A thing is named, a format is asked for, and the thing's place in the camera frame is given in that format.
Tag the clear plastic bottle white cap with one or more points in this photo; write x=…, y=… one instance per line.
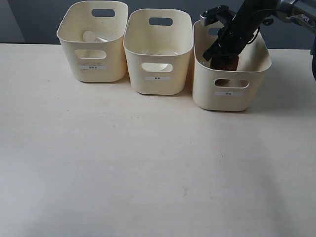
x=94, y=36

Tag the white paper cup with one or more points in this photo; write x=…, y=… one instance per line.
x=157, y=67

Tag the right cream plastic bin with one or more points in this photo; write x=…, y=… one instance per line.
x=231, y=91

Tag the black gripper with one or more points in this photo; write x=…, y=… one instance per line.
x=238, y=30

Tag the middle cream plastic bin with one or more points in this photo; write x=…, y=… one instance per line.
x=158, y=36

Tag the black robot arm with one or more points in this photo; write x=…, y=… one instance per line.
x=299, y=12

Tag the left cream plastic bin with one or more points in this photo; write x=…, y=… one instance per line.
x=107, y=16

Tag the cream plastic bin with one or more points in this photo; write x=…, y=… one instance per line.
x=107, y=16
x=158, y=36
x=231, y=91

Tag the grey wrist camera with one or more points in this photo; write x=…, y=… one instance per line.
x=221, y=14

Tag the brown wooden cup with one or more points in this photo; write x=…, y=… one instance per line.
x=225, y=63

